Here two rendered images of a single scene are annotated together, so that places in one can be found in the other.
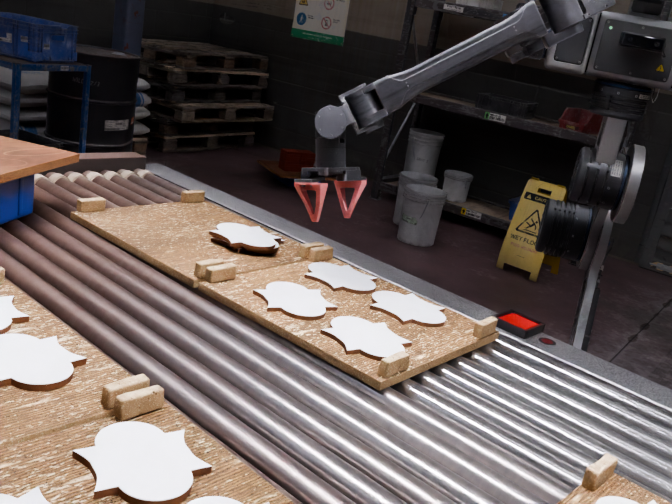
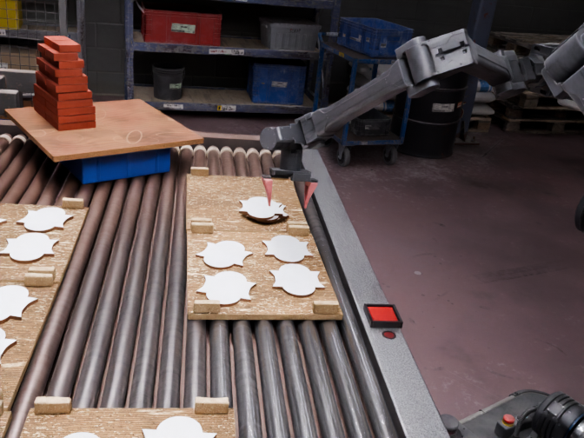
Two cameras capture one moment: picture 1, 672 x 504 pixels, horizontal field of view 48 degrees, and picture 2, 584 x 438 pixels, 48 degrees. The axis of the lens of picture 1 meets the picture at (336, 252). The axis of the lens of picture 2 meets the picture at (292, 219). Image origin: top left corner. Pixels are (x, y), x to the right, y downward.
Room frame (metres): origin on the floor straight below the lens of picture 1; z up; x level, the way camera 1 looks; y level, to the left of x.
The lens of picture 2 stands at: (0.20, -1.03, 1.74)
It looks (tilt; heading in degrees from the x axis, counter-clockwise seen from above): 25 degrees down; 41
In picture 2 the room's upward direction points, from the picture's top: 7 degrees clockwise
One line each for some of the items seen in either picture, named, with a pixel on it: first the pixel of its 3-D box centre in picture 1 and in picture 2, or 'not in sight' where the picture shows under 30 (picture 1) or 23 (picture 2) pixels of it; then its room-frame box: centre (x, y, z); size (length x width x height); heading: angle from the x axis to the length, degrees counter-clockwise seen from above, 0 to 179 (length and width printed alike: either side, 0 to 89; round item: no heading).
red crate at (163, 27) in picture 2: not in sight; (180, 23); (3.88, 3.69, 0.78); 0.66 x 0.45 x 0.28; 148
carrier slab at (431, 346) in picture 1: (349, 311); (257, 271); (1.24, -0.04, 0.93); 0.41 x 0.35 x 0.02; 52
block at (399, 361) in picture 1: (394, 364); (207, 306); (1.01, -0.11, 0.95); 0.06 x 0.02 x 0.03; 142
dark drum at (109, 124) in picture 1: (90, 116); (429, 98); (5.12, 1.82, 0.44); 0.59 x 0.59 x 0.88
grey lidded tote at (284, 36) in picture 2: not in sight; (288, 34); (4.70, 3.14, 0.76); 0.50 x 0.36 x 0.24; 154
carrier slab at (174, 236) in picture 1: (199, 236); (243, 203); (1.49, 0.29, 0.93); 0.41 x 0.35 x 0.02; 51
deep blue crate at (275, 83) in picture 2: not in sight; (275, 79); (4.66, 3.22, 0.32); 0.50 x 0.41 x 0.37; 144
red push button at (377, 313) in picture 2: (517, 324); (382, 315); (1.33, -0.36, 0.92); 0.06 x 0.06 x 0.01; 50
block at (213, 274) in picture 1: (221, 273); (202, 228); (1.25, 0.19, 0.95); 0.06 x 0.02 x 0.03; 142
